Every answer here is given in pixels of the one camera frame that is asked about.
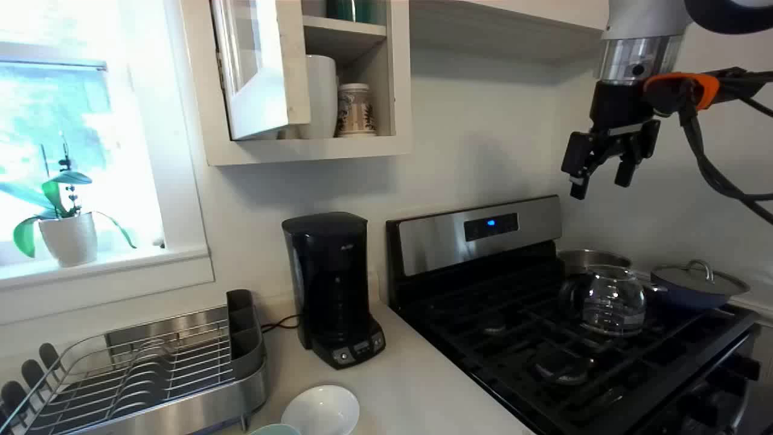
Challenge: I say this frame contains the patterned jar on shelf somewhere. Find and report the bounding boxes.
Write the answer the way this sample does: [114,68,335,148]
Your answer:
[338,81,374,138]

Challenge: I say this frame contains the white wall cabinet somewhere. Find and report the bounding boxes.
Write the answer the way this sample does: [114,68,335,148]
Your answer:
[177,0,410,167]

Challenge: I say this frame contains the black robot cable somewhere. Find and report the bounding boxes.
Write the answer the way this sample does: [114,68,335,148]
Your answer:
[643,64,773,228]

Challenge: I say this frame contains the white bowl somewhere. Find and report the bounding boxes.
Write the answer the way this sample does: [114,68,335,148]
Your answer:
[282,383,359,435]

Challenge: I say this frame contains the black gas stove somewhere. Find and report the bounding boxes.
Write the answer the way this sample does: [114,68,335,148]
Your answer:
[387,196,762,435]

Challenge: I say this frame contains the steel pot lid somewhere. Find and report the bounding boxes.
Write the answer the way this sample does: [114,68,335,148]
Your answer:
[652,261,748,298]

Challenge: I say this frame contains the black coffee maker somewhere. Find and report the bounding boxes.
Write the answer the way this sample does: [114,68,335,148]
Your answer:
[282,212,387,369]

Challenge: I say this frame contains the steel pot with handle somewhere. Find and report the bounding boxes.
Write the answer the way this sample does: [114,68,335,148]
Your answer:
[559,249,630,275]

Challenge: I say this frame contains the glass coffee carafe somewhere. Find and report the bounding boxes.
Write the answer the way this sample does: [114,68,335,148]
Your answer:
[559,266,647,335]

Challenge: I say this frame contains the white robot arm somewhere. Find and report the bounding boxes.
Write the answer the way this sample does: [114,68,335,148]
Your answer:
[560,0,773,199]

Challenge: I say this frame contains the white mugs stack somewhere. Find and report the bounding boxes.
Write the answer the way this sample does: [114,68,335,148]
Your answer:
[306,56,338,141]

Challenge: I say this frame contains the white potted plant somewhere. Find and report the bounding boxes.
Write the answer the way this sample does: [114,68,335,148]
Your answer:
[0,150,137,269]

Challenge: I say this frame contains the steel dish rack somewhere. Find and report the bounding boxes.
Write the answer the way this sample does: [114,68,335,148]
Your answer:
[2,290,268,435]

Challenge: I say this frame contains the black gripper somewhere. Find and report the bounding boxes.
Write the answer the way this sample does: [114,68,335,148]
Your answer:
[560,81,659,201]

